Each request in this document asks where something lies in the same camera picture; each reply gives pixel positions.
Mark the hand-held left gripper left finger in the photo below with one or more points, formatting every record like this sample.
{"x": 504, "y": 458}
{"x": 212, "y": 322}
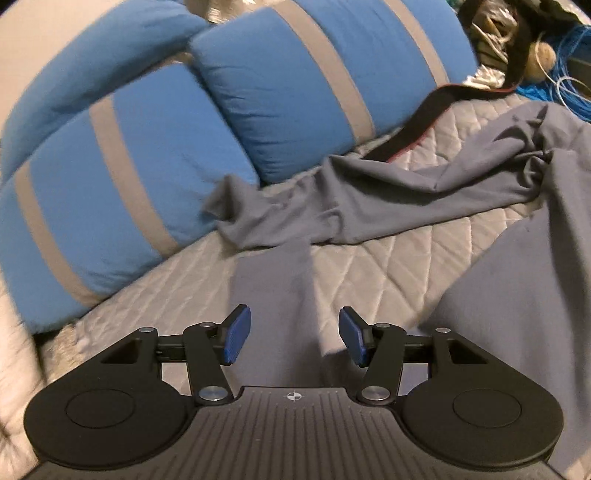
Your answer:
{"x": 236, "y": 334}

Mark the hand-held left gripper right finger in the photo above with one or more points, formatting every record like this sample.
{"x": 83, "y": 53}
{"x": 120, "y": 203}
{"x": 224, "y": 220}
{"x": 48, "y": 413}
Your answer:
{"x": 353, "y": 334}

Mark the grey garment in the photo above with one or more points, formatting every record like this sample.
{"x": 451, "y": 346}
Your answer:
{"x": 392, "y": 203}

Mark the blue grey-striped pillow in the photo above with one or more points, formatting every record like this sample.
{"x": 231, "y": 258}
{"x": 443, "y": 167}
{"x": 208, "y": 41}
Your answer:
{"x": 92, "y": 207}
{"x": 295, "y": 92}

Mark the white crumpled cloth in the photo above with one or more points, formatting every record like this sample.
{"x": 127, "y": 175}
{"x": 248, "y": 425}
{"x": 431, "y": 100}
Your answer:
{"x": 485, "y": 78}

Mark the plain blue pillow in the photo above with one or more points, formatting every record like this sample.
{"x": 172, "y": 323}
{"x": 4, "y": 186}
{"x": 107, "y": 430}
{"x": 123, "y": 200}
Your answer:
{"x": 92, "y": 50}

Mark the beige plush ball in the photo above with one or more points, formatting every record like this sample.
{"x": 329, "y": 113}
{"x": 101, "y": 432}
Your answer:
{"x": 541, "y": 62}

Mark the black bag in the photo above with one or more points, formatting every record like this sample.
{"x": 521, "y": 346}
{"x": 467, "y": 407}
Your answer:
{"x": 517, "y": 23}

